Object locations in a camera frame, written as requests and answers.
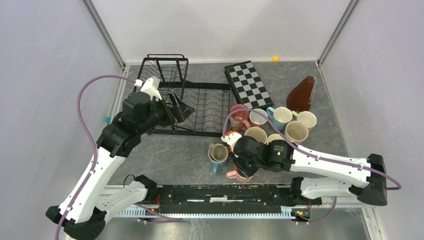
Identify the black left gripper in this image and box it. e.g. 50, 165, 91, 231
137, 89, 195, 135

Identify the black wire basket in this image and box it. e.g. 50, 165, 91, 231
136, 53, 189, 99

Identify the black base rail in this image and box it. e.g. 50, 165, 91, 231
140, 184, 323, 214

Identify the pale pink mug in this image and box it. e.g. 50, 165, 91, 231
226, 170, 253, 183

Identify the pink floral mug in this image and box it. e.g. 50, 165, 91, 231
229, 104, 251, 132

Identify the yellow cup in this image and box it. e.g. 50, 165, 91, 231
266, 133, 284, 144

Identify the salmon pink mug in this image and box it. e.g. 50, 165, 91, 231
249, 108, 268, 128

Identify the black dish rack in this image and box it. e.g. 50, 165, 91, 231
147, 81, 231, 138

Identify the light blue mug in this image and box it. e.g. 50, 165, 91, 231
266, 106, 293, 132

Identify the cream mug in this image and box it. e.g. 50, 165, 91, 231
244, 126, 268, 144

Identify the tan tall cup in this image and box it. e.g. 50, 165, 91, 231
284, 120, 309, 145

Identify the blue cup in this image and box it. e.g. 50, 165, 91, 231
209, 156, 228, 174

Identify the beige mug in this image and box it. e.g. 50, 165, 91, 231
208, 143, 229, 163

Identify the orange mug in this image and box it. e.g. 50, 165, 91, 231
225, 130, 242, 138

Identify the yellow mug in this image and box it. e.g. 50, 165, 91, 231
291, 110, 317, 132

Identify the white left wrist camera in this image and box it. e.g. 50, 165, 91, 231
134, 76, 162, 102

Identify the black white chessboard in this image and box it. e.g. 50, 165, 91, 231
224, 60, 274, 110

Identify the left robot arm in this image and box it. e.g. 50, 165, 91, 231
46, 91, 195, 240

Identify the brown wedge object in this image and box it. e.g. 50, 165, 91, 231
286, 76, 316, 112

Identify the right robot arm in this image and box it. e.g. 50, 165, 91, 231
228, 134, 388, 206

